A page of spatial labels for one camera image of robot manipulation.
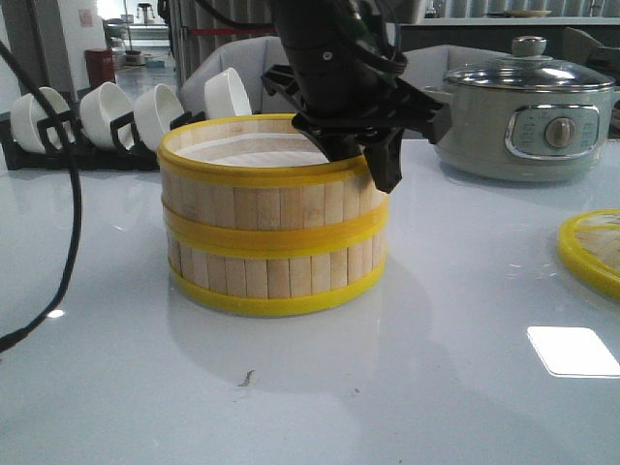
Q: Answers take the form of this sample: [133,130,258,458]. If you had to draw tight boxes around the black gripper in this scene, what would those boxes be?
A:
[262,65,451,194]

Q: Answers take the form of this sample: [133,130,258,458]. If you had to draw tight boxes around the woven bamboo steamer lid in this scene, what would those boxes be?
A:
[557,209,619,300]

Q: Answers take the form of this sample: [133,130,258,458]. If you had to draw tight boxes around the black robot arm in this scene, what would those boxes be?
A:
[263,1,451,193]

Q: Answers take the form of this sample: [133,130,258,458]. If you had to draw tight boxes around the liner paper in upper basket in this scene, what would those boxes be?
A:
[177,133,327,168]

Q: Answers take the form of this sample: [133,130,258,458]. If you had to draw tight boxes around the grey chair right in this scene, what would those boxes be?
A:
[401,45,506,89]

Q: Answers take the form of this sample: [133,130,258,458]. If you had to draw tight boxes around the grey chair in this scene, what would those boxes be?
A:
[401,45,506,89]
[179,36,295,114]

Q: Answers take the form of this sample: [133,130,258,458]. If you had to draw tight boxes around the grey chair left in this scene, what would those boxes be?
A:
[179,36,295,114]

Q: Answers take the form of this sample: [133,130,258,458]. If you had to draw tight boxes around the white bowl right end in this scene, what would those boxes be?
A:
[203,68,252,119]

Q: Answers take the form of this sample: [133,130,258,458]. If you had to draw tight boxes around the green electric cooking pot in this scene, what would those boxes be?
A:
[424,83,619,182]

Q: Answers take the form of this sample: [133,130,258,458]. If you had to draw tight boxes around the bamboo steamer basket yellow rims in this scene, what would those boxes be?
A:
[167,232,387,317]

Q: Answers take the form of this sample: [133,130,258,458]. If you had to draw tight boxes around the glass pot lid with knob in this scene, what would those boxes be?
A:
[444,36,615,92]

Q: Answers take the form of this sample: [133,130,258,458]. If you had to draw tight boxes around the white bowl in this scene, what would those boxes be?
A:
[10,87,70,154]
[134,83,190,152]
[79,81,133,149]

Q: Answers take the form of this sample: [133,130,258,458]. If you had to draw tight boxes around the red bin in background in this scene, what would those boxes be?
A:
[84,48,115,89]

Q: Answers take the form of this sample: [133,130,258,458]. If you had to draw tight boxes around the black bowl rack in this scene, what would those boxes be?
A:
[0,110,209,172]

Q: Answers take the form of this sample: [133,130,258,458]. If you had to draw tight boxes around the white bowl far left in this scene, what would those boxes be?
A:
[10,87,70,154]

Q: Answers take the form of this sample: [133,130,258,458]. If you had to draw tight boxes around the black cable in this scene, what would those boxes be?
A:
[0,41,84,354]

